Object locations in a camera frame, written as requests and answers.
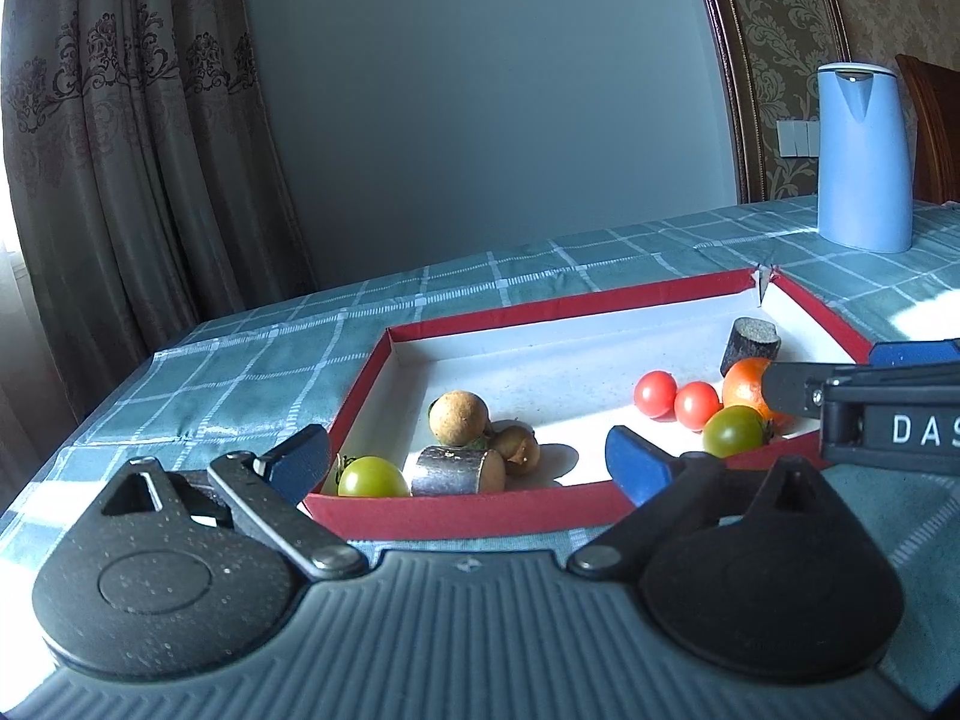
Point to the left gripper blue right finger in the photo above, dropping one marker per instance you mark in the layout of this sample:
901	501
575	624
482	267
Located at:
673	497

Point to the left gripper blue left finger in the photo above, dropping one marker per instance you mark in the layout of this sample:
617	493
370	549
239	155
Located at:
263	493

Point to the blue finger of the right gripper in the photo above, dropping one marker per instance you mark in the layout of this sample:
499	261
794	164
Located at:
800	388
914	353

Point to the orange mandarin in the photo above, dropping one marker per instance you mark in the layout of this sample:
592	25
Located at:
742	386

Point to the dark eggplant chunk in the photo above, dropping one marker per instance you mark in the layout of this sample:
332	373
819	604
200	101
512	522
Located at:
750	338

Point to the large yellow-green tomato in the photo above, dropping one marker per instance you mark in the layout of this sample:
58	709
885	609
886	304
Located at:
734	430

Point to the red cherry tomato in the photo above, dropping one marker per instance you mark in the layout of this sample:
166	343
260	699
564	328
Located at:
695	404
654	394

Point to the small yellow-green tomato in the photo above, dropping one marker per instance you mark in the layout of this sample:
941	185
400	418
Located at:
370	476

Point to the brown longan fruit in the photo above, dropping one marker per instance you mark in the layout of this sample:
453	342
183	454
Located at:
518	448
458	418

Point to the eggplant chunk sideways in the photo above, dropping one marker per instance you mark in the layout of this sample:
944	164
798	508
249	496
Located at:
439	471

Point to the teal plaid tablecloth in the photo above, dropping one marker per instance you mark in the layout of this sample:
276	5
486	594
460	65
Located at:
250	380

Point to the red cardboard tray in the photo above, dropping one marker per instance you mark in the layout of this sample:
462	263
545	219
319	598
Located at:
567	368

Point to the blue electric kettle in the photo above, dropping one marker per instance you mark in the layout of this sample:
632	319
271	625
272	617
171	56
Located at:
865	185

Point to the brown wooden chair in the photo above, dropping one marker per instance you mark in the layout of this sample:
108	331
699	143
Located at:
934	93

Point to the brown patterned curtain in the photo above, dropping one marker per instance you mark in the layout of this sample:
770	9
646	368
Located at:
145	182

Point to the white wall switch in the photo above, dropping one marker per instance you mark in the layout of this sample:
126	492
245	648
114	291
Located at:
797	139

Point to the dark wooden door frame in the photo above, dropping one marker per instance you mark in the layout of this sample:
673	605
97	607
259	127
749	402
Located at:
738	86

